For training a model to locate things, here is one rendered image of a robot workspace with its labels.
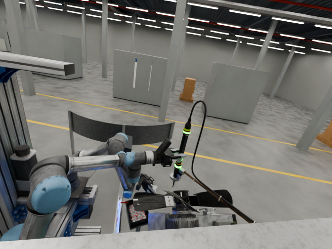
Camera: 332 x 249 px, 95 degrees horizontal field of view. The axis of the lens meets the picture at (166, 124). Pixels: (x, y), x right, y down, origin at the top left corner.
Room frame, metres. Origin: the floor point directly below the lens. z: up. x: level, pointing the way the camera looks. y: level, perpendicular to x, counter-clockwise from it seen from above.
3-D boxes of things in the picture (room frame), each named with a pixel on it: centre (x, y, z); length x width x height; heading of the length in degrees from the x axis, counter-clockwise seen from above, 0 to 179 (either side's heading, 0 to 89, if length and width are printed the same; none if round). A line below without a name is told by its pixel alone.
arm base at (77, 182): (0.89, 0.68, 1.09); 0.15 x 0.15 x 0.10
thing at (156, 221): (0.76, -0.08, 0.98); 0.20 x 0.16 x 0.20; 14
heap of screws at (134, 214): (0.92, 0.11, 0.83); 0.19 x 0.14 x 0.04; 28
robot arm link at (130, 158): (0.68, 0.13, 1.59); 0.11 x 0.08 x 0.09; 114
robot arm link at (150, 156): (0.71, 0.06, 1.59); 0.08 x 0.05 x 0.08; 24
